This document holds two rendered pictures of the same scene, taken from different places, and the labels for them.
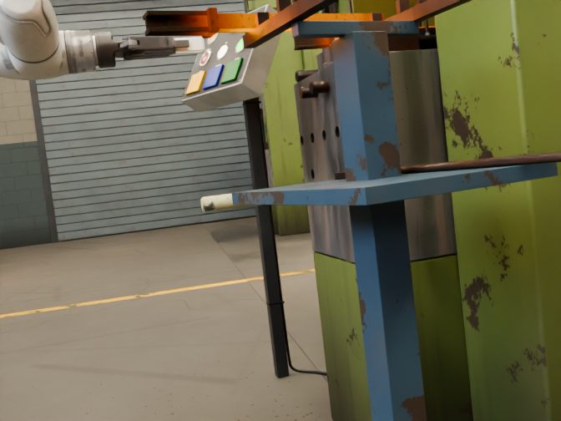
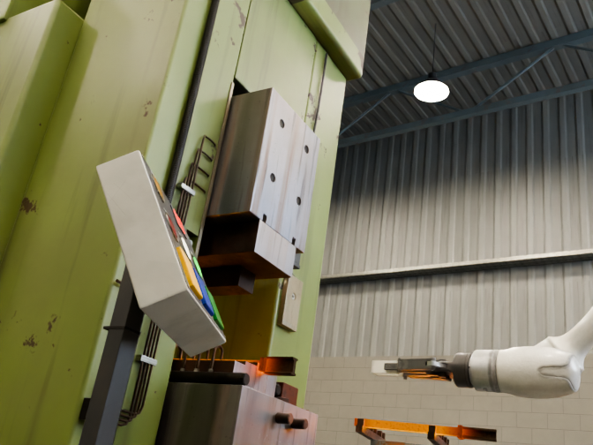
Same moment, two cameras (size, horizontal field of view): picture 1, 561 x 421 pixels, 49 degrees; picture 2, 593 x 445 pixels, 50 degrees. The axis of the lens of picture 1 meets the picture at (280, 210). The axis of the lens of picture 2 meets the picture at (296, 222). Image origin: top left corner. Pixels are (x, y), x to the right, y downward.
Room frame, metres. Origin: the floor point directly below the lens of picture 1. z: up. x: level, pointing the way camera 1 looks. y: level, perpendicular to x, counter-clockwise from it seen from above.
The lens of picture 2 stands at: (2.59, 1.12, 0.68)
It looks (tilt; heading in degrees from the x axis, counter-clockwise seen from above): 24 degrees up; 229
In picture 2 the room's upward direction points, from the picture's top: 9 degrees clockwise
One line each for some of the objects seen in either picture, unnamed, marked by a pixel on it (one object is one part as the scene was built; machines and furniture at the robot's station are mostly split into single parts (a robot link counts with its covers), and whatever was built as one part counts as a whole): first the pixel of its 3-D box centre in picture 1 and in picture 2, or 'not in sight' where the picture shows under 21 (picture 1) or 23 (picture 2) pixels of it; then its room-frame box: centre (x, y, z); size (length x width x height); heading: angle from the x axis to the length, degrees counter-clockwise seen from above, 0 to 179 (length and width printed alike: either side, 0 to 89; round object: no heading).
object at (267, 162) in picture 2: not in sight; (238, 186); (1.54, -0.38, 1.56); 0.42 x 0.39 x 0.40; 105
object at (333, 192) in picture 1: (374, 185); not in sight; (0.91, -0.14, 0.66); 0.40 x 0.30 x 0.02; 26
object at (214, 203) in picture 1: (274, 195); not in sight; (1.83, 0.01, 0.62); 0.44 x 0.05 x 0.05; 105
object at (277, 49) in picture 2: not in sight; (228, 69); (1.57, -0.53, 2.06); 0.44 x 0.41 x 0.47; 105
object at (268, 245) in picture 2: not in sight; (216, 254); (1.58, -0.37, 1.32); 0.42 x 0.20 x 0.10; 105
